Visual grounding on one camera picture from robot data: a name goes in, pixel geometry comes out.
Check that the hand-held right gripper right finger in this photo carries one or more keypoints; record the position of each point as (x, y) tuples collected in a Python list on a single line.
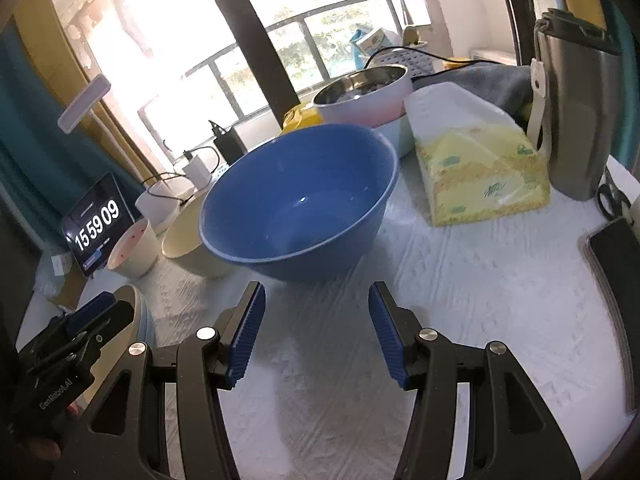
[(390, 340)]

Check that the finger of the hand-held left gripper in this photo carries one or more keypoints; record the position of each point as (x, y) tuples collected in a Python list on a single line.
[(112, 322), (92, 310)]

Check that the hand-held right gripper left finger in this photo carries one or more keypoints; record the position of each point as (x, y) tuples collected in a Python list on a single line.
[(245, 340)]

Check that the beige plate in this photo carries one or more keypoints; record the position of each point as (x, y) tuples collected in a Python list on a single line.
[(127, 292)]

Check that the pink spotted bowl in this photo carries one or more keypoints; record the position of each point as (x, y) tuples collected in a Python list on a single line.
[(132, 250)]

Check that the cream bowl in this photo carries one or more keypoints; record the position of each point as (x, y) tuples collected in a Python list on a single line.
[(185, 245)]

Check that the large blue bowl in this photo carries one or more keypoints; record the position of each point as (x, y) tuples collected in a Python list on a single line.
[(300, 210)]

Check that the person's left hand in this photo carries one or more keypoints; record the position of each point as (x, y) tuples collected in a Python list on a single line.
[(42, 449)]

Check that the small white box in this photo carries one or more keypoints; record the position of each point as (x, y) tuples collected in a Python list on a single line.
[(60, 265)]

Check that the tablet showing clock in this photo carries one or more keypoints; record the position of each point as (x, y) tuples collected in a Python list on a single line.
[(97, 225)]

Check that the white cup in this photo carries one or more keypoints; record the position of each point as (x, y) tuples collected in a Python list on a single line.
[(155, 205)]

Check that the teal curtain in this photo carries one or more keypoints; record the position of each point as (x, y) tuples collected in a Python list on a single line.
[(45, 150), (627, 85)]

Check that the white charger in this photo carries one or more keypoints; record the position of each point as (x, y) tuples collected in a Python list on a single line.
[(197, 170)]

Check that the yellow tissue pack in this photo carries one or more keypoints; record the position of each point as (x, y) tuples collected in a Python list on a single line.
[(475, 170)]

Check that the black charger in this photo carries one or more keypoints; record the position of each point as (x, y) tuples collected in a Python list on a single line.
[(230, 145)]

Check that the pale blue bowl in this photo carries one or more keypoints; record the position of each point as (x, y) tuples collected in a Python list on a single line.
[(400, 135)]

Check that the yellow packet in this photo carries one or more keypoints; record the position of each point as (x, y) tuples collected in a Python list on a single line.
[(300, 117)]

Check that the pink steel-lined bowl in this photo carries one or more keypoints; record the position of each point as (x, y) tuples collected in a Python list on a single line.
[(370, 110)]

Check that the black phone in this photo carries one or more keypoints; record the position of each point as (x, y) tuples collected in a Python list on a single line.
[(615, 260)]

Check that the black scissors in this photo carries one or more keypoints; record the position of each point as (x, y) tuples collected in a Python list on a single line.
[(607, 200)]

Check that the grey cloth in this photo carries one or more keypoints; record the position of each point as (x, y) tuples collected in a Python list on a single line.
[(475, 85)]

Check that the white plastic basket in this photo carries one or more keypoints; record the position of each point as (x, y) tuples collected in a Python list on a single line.
[(400, 60)]

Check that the yellow container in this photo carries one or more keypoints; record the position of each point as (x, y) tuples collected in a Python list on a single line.
[(455, 64)]

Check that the grey thermos bottle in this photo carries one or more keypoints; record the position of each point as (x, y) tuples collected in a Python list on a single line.
[(575, 110)]

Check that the blue bag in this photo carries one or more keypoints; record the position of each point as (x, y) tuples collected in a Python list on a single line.
[(357, 45)]

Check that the pale hanging garment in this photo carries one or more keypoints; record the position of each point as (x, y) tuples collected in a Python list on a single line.
[(127, 15)]

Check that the small printed box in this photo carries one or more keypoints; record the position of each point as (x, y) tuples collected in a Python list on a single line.
[(377, 40)]

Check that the white appliance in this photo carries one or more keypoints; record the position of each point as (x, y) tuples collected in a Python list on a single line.
[(492, 56)]

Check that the balcony railing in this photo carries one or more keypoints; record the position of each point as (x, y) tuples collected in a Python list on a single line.
[(300, 25)]

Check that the dark window frame post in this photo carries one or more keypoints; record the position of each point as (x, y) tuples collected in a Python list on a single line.
[(520, 10), (250, 35)]

